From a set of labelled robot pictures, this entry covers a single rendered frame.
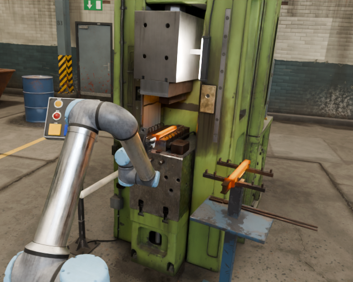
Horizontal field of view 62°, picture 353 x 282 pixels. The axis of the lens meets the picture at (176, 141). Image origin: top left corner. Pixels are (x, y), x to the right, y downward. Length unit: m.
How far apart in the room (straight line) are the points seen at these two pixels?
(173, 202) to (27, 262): 1.07
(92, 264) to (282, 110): 7.19
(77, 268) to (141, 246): 1.29
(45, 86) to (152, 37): 4.74
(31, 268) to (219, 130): 1.29
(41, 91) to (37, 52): 3.30
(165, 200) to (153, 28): 1.08
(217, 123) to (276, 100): 6.02
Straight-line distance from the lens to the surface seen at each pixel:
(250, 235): 1.56
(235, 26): 1.85
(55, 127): 2.10
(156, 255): 2.26
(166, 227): 2.09
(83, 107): 1.19
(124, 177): 1.66
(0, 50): 10.36
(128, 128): 1.16
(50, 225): 1.13
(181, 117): 2.35
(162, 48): 1.84
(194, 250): 2.34
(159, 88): 1.85
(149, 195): 2.03
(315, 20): 7.93
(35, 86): 6.42
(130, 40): 2.11
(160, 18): 1.85
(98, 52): 8.64
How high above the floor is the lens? 1.55
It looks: 17 degrees down
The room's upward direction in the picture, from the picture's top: 3 degrees clockwise
